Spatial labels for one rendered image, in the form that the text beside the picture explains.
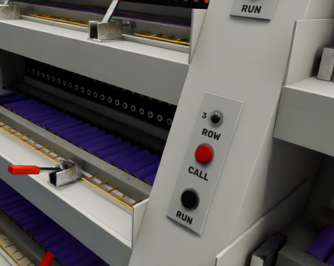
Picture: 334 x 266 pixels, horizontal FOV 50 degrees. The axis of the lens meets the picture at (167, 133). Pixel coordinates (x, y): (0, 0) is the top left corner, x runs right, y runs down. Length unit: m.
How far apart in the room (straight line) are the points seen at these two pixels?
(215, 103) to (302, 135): 0.08
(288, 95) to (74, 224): 0.29
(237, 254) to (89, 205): 0.19
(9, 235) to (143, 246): 0.37
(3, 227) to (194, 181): 0.45
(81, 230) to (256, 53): 0.28
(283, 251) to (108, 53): 0.28
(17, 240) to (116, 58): 0.38
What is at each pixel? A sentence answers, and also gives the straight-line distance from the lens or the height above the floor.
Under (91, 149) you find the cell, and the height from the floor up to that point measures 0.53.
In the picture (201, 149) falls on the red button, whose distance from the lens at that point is 0.32.
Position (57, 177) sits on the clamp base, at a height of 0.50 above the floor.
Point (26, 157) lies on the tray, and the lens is 0.58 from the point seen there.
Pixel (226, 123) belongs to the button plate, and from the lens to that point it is 0.31.
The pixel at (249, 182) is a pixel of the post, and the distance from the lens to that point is 0.30.
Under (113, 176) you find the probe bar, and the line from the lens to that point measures 0.46.
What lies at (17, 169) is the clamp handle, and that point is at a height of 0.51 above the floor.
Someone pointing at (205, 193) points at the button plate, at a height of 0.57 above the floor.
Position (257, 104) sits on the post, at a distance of 0.31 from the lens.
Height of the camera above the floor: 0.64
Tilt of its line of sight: 6 degrees down
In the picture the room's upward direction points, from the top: 17 degrees clockwise
